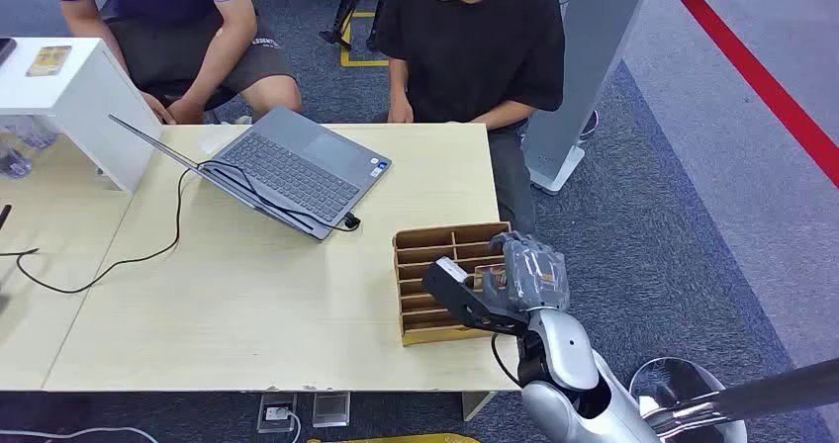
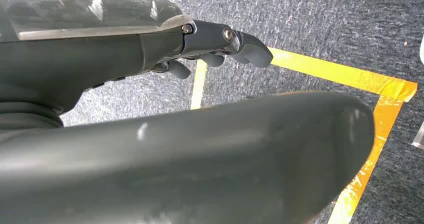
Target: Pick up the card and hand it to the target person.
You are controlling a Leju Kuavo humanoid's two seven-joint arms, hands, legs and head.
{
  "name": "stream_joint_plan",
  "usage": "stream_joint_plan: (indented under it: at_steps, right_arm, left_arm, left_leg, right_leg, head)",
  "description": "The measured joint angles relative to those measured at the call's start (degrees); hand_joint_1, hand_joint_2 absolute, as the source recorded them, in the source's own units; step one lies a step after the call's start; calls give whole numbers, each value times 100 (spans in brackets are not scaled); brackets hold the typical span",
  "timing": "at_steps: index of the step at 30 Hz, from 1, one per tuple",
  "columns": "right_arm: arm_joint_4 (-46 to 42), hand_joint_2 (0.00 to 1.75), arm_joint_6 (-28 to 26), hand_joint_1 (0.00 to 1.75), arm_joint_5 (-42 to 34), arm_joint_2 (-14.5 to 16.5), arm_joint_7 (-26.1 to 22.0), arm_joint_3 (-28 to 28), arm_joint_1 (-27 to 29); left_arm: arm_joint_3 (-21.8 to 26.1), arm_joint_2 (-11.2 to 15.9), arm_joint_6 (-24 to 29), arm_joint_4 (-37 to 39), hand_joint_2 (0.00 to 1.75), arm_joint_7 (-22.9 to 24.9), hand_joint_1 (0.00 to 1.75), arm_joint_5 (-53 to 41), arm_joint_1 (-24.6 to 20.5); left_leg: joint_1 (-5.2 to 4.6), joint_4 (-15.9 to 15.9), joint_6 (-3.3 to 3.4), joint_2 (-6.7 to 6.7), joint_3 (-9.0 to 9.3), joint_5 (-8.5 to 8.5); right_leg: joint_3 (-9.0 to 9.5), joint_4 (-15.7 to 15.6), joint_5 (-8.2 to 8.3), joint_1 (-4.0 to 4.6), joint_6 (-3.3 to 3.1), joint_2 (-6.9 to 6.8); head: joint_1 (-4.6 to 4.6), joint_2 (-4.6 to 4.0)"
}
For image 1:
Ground person in dark blue shirt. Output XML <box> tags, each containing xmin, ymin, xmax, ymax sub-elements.
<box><xmin>33</xmin><ymin>0</ymin><xmax>304</xmax><ymax>127</ymax></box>

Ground grey open laptop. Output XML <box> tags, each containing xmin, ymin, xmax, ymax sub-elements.
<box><xmin>108</xmin><ymin>105</ymin><xmax>394</xmax><ymax>242</ymax></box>

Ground closed metal floor socket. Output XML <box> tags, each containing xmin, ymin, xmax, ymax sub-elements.
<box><xmin>312</xmin><ymin>391</ymin><xmax>352</xmax><ymax>429</ymax></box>

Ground white floor cable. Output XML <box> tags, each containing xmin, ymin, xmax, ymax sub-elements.
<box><xmin>0</xmin><ymin>425</ymin><xmax>160</xmax><ymax>443</ymax></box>

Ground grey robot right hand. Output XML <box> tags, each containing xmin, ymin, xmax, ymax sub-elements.
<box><xmin>488</xmin><ymin>230</ymin><xmax>571</xmax><ymax>317</ymax></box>

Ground chrome round stool base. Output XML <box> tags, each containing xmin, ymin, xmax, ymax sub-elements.
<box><xmin>627</xmin><ymin>356</ymin><xmax>749</xmax><ymax>443</ymax></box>

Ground floor socket with white plug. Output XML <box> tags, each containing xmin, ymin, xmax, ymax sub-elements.
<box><xmin>256</xmin><ymin>393</ymin><xmax>298</xmax><ymax>435</ymax></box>

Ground wooden slotted card box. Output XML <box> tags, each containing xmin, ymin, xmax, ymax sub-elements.
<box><xmin>392</xmin><ymin>221</ymin><xmax>525</xmax><ymax>348</ymax></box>

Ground white side cabinet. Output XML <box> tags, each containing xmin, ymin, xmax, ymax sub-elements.
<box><xmin>0</xmin><ymin>36</ymin><xmax>164</xmax><ymax>197</ymax></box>

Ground black tripod legs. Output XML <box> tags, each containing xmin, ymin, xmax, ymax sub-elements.
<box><xmin>318</xmin><ymin>0</ymin><xmax>397</xmax><ymax>52</ymax></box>

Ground red floor tape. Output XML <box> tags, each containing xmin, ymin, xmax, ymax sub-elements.
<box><xmin>655</xmin><ymin>0</ymin><xmax>839</xmax><ymax>191</ymax></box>

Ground person's clasped hands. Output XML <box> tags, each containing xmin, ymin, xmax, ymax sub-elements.
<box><xmin>140</xmin><ymin>90</ymin><xmax>206</xmax><ymax>127</ymax></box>

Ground thin black cable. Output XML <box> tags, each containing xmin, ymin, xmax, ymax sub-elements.
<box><xmin>0</xmin><ymin>204</ymin><xmax>42</xmax><ymax>259</ymax></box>

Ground grey standing kiosk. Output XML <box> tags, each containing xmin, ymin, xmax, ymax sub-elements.
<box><xmin>521</xmin><ymin>0</ymin><xmax>657</xmax><ymax>197</ymax></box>

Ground person in black shirt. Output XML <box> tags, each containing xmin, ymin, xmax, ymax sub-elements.
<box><xmin>374</xmin><ymin>0</ymin><xmax>567</xmax><ymax>235</ymax></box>

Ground person's hand of black shirt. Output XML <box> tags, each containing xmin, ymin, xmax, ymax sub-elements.
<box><xmin>386</xmin><ymin>94</ymin><xmax>417</xmax><ymax>126</ymax></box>

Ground black laptop power cable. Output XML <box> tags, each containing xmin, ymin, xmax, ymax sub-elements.
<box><xmin>15</xmin><ymin>159</ymin><xmax>362</xmax><ymax>296</ymax></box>

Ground clear plastic water bottle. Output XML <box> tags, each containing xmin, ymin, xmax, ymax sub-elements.
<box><xmin>0</xmin><ymin>139</ymin><xmax>33</xmax><ymax>181</ymax></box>
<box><xmin>11</xmin><ymin>115</ymin><xmax>60</xmax><ymax>151</ymax></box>

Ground dark metal pole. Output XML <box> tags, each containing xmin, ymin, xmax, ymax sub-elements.
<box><xmin>642</xmin><ymin>358</ymin><xmax>839</xmax><ymax>439</ymax></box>

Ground yellow object at floor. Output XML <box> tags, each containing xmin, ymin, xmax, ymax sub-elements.
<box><xmin>306</xmin><ymin>432</ymin><xmax>484</xmax><ymax>443</ymax></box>

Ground yellow floor tape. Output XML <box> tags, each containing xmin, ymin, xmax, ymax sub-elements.
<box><xmin>338</xmin><ymin>10</ymin><xmax>391</xmax><ymax>69</ymax></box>

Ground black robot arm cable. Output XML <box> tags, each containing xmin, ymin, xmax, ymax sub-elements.
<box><xmin>491</xmin><ymin>332</ymin><xmax>525</xmax><ymax>390</ymax></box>

